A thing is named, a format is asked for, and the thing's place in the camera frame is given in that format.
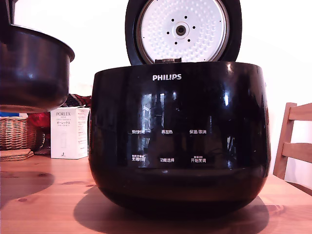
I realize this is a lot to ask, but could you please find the woven wicker basket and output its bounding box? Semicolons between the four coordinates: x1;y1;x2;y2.
0;116;38;151

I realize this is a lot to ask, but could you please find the black rice cooker lid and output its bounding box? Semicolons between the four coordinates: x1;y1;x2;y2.
124;0;243;66

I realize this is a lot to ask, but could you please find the wooden chair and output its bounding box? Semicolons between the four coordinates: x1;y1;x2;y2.
273;102;312;195

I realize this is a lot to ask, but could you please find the stack of cork coasters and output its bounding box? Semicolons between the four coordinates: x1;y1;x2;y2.
0;149;35;162

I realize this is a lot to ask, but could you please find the dark patterned red cloth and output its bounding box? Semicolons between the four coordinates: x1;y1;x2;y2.
62;93;92;108

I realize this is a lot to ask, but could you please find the black cooking pot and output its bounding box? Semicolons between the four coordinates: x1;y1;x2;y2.
0;23;76;114

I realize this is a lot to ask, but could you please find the white Porlex cardboard box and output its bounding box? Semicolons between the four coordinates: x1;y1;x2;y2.
50;106;90;160

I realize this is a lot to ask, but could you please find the red glass bowl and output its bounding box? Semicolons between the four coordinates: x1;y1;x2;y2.
27;112;51;129

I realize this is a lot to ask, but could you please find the black Philips rice cooker body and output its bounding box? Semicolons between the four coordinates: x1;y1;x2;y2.
88;60;271;215

